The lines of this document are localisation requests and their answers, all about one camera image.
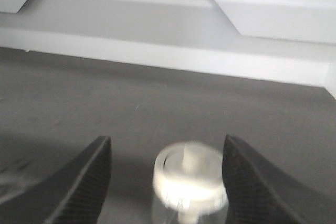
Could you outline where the glass jar with white lid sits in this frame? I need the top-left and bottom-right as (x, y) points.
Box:
(151, 141), (229, 223)

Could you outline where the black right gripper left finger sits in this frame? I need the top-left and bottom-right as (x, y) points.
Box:
(1, 136), (111, 223)

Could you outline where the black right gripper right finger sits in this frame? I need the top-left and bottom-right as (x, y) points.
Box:
(222, 135), (335, 223)

